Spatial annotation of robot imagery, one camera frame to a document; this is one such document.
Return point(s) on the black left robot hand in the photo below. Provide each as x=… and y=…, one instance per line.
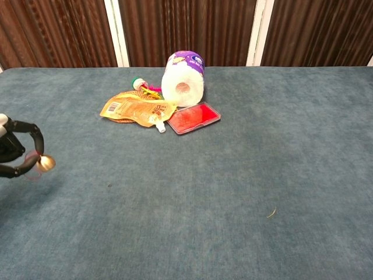
x=11, y=146

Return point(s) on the orange spout pouch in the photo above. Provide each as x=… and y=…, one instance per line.
x=137, y=110

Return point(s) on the feathered shuttlecock toy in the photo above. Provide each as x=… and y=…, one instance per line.
x=140, y=84

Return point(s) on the blue-grey table cloth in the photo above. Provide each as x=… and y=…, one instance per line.
x=186, y=175

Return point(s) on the toilet paper roll purple wrapper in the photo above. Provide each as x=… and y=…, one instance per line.
x=183, y=80

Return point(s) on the red ink pad case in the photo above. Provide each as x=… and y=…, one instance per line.
x=193, y=117

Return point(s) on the small yellow thread scrap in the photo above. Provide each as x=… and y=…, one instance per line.
x=272, y=213

